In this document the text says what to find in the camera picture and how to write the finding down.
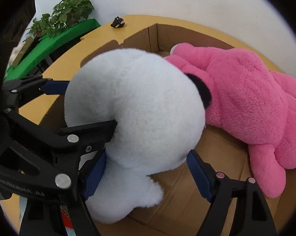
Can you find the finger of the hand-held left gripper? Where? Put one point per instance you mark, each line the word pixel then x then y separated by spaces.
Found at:
pixel 94 131
pixel 54 87

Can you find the small black figurine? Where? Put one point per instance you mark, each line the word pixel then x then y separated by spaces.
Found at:
pixel 117 22

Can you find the tan flat box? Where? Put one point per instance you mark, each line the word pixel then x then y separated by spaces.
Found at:
pixel 22 50

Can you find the pink plush toy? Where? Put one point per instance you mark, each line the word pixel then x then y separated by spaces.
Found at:
pixel 248 91

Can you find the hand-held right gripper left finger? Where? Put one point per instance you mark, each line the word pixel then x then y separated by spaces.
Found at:
pixel 96 174

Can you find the red white packet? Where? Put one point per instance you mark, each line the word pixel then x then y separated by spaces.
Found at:
pixel 65 218

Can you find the cardboard box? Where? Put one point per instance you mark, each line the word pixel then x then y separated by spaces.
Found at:
pixel 177 201

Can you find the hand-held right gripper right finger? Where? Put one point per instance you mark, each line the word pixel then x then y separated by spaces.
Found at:
pixel 199 177

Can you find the white plush toy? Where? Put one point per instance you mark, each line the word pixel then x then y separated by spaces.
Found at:
pixel 138 103

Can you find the green potted plant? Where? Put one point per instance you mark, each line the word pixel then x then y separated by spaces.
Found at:
pixel 64 12

